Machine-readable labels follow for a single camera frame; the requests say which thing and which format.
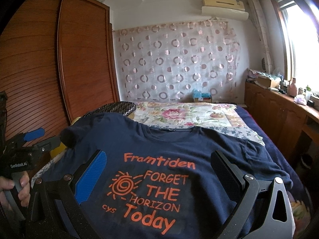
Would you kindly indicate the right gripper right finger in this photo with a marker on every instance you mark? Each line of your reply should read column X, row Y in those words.
column 244, row 189

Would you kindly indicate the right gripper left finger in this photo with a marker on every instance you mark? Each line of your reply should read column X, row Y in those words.
column 56, row 205

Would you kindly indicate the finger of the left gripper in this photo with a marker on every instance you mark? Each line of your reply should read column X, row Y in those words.
column 31, row 135
column 48, row 144

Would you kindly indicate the navy printed t-shirt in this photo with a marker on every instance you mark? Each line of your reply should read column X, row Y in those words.
column 158, row 183

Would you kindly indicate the navy fringed blanket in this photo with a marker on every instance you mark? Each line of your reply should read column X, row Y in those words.
column 298, row 191

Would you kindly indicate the wooden louvered wardrobe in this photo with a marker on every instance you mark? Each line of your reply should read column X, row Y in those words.
column 57, row 62

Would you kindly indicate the dark circle-patterned folded garment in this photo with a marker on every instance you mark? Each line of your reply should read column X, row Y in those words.
column 123, row 107

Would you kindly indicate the wooden sideboard cabinet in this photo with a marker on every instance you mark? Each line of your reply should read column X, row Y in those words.
column 293, row 128

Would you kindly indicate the blue floral white sheet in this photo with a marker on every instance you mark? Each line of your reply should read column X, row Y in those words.
column 244, row 132

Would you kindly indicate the floral pink quilt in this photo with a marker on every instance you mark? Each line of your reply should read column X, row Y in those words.
column 186, row 115

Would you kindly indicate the pink bottle on sideboard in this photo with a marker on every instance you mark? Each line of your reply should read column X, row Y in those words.
column 292, row 88

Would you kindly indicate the cardboard box on sideboard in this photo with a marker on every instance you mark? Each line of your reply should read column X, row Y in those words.
column 268, row 82

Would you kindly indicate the cardboard box with blue items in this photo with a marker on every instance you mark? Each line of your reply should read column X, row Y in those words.
column 201, row 97

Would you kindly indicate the circle-patterned sheer curtain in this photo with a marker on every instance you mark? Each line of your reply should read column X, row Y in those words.
column 168, row 62

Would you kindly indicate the window with wooden frame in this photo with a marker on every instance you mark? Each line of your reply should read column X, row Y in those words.
column 300, row 41

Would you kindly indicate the wall air conditioner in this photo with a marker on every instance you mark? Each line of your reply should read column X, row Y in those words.
column 229, row 9

